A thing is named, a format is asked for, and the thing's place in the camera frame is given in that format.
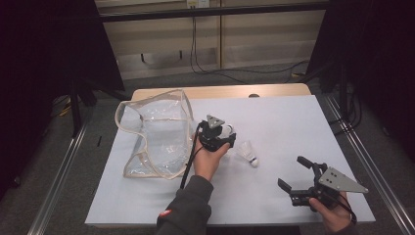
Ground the person's right hand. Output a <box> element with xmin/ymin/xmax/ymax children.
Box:
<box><xmin>307</xmin><ymin>192</ymin><xmax>353</xmax><ymax>233</ymax></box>

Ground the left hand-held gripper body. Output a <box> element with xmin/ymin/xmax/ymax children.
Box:
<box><xmin>197</xmin><ymin>114</ymin><xmax>228</xmax><ymax>153</ymax></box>

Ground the metal floor rail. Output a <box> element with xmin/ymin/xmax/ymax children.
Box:
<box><xmin>27</xmin><ymin>123</ymin><xmax>89</xmax><ymax>235</ymax></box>
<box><xmin>324</xmin><ymin>94</ymin><xmax>415</xmax><ymax>235</ymax></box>

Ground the person's left hand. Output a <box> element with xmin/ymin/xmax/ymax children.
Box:
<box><xmin>193</xmin><ymin>131</ymin><xmax>231</xmax><ymax>182</ymax></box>

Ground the white wall socket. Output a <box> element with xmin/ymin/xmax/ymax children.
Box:
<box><xmin>186</xmin><ymin>0</ymin><xmax>210</xmax><ymax>9</ymax></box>

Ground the right hand-held gripper black cable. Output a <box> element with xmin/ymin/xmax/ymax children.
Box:
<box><xmin>326</xmin><ymin>191</ymin><xmax>358</xmax><ymax>225</ymax></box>

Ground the clear plastic bag beige trim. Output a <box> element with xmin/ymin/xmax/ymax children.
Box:
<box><xmin>115</xmin><ymin>88</ymin><xmax>198</xmax><ymax>180</ymax></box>

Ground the black metal stand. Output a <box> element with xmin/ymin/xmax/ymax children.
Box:
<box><xmin>319</xmin><ymin>62</ymin><xmax>350</xmax><ymax>114</ymax></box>
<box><xmin>69</xmin><ymin>77</ymin><xmax>99</xmax><ymax>136</ymax></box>

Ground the black floor cable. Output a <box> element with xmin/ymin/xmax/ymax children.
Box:
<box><xmin>190</xmin><ymin>16</ymin><xmax>311</xmax><ymax>85</ymax></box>

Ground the bundle of black cables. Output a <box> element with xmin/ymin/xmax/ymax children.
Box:
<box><xmin>329</xmin><ymin>84</ymin><xmax>363</xmax><ymax>136</ymax></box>

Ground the hand-held gripper black cable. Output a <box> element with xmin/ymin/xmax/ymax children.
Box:
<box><xmin>179</xmin><ymin>123</ymin><xmax>202</xmax><ymax>190</ymax></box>
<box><xmin>326</xmin><ymin>191</ymin><xmax>358</xmax><ymax>225</ymax></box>

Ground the black horizontal bar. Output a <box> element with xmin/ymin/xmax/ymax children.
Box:
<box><xmin>97</xmin><ymin>1</ymin><xmax>331</xmax><ymax>24</ymax></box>

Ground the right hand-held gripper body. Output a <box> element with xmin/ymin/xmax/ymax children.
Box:
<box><xmin>290</xmin><ymin>162</ymin><xmax>370</xmax><ymax>213</ymax></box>

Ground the left hand-held gripper black cable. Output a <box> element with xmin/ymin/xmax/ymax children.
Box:
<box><xmin>179</xmin><ymin>123</ymin><xmax>202</xmax><ymax>190</ymax></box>

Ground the dark curtain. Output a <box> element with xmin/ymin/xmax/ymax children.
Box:
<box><xmin>306</xmin><ymin>0</ymin><xmax>415</xmax><ymax>161</ymax></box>
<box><xmin>0</xmin><ymin>0</ymin><xmax>125</xmax><ymax>200</ymax></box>

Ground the wooden table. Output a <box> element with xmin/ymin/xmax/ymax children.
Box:
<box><xmin>131</xmin><ymin>82</ymin><xmax>312</xmax><ymax>101</ymax></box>

